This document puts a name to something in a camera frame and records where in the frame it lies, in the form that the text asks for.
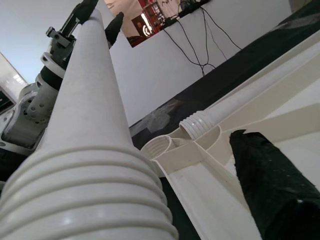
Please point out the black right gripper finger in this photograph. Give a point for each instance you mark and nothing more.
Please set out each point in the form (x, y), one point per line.
(275, 195)

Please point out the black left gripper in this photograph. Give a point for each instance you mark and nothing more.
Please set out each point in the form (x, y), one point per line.
(62, 42)

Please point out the white plastic table top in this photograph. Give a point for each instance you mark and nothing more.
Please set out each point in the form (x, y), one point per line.
(200, 200)

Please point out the red display shelf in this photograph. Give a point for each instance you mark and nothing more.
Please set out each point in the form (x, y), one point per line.
(150, 25)

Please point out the clear tape cross patch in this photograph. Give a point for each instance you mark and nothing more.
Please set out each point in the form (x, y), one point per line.
(162, 117)

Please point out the black wifi router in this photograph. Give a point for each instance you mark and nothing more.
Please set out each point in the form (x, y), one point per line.
(192, 7)

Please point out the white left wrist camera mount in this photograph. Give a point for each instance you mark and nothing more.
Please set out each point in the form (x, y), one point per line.
(50, 61)

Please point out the white plastic table leg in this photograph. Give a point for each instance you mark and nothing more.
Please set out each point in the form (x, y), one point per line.
(200, 122)
(87, 130)

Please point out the black table cloth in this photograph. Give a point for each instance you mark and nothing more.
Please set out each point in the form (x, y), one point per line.
(250, 57)

